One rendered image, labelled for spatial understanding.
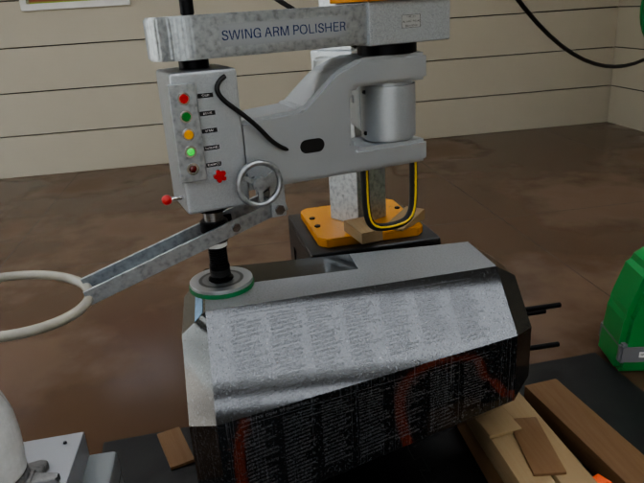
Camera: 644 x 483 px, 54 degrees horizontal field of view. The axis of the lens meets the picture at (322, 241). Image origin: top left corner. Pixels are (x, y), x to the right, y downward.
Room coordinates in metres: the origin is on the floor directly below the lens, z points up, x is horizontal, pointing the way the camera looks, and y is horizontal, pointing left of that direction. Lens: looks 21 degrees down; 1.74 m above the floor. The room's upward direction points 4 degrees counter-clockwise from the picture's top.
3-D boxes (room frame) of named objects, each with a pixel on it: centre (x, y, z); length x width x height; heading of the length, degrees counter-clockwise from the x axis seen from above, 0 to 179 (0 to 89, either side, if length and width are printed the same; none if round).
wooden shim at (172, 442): (2.21, 0.68, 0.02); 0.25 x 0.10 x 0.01; 25
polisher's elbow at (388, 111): (2.21, -0.26, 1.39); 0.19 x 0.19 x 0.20
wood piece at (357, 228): (2.60, -0.18, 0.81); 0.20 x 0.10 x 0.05; 19
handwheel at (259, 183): (1.90, 0.19, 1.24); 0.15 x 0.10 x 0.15; 113
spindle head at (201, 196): (1.99, 0.28, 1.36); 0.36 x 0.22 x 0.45; 113
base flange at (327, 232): (2.86, -0.18, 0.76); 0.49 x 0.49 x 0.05; 11
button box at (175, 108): (1.83, 0.37, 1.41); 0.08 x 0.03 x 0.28; 113
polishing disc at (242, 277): (1.96, 0.35, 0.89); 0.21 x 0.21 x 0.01
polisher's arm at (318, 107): (2.10, -0.02, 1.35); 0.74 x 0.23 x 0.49; 113
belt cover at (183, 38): (2.09, 0.03, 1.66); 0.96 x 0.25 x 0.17; 113
